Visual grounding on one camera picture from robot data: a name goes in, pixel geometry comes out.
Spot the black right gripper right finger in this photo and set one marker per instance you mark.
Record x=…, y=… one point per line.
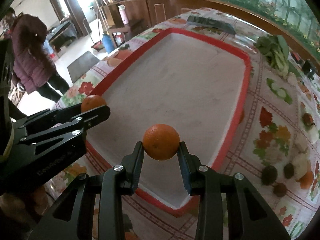
x=249, y=215

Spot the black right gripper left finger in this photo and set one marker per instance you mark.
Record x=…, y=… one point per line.
x=71, y=216

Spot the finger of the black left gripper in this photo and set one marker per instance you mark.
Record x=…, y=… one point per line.
x=42, y=155
x=42, y=121

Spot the orange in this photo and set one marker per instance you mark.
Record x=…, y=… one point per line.
x=91, y=102
x=306, y=180
x=161, y=142

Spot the person in purple jacket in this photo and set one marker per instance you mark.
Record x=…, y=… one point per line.
x=34, y=70

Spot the dark passion fruit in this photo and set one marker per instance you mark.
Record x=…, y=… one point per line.
x=289, y=171
x=269, y=175
x=307, y=119

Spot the brownish passion fruit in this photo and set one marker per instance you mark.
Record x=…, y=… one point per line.
x=280, y=190

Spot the dark floor mat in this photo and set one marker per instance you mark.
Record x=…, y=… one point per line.
x=82, y=65

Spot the floral fruit print tablecloth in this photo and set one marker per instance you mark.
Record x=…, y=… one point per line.
x=270, y=121

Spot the white yam piece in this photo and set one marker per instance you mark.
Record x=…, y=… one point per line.
x=313, y=134
x=300, y=165
x=301, y=143

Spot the blue water jug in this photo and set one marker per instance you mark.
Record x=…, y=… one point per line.
x=107, y=43

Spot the red rimmed white tray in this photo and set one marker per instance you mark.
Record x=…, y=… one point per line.
x=191, y=82

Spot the pink thermos bottle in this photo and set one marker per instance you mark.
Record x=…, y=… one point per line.
x=123, y=14

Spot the small white round piece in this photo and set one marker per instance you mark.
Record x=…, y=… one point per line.
x=291, y=79

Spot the black pot on table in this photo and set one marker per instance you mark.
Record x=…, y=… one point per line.
x=309, y=69

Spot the green leafy bok choy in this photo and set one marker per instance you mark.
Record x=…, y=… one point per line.
x=276, y=52

